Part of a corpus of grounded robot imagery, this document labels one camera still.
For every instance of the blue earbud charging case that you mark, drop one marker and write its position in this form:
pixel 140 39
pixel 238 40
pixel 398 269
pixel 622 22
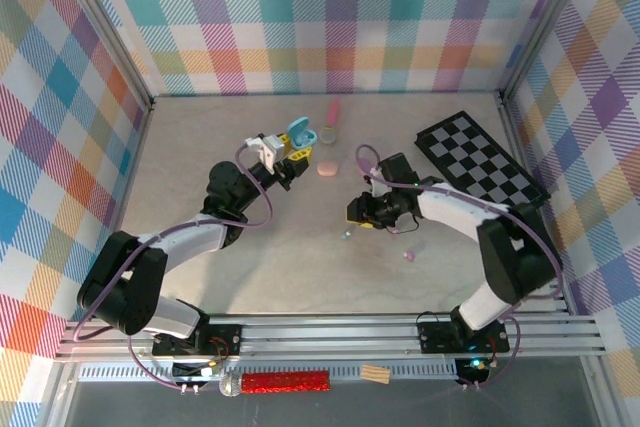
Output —
pixel 301 133

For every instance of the pink earbud charging case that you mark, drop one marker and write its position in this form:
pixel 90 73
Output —
pixel 328 168

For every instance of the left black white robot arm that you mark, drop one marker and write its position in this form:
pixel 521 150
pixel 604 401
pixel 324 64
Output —
pixel 120 292

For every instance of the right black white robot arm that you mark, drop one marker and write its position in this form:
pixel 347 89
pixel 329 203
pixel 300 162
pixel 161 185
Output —
pixel 515 257

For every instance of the pink toy microphone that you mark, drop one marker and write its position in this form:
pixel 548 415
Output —
pixel 333 114

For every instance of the black grey chessboard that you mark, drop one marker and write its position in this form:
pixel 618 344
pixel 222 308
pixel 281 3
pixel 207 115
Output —
pixel 500 162

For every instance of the small wooden block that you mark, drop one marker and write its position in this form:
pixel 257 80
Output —
pixel 375 374

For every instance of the red glitter toy microphone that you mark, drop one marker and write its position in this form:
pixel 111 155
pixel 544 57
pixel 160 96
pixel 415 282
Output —
pixel 285 382

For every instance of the black control box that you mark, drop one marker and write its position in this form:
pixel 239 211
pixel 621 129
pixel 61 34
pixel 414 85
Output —
pixel 472 369
pixel 192 371

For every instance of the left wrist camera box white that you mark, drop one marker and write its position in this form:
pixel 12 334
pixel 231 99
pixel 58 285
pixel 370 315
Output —
pixel 272 147

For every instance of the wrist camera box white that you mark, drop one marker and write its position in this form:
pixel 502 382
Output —
pixel 272 147
pixel 374 182

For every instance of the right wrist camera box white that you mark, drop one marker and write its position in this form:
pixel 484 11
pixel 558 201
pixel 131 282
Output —
pixel 374 182

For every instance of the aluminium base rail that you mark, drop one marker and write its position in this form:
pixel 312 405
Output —
pixel 325 336

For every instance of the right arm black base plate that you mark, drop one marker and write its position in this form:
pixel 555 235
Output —
pixel 435 338

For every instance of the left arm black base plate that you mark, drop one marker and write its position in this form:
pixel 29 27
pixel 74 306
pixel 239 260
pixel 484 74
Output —
pixel 227 339

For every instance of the aluminium frame post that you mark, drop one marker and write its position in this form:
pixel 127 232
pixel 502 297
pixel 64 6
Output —
pixel 544 22
pixel 107 29

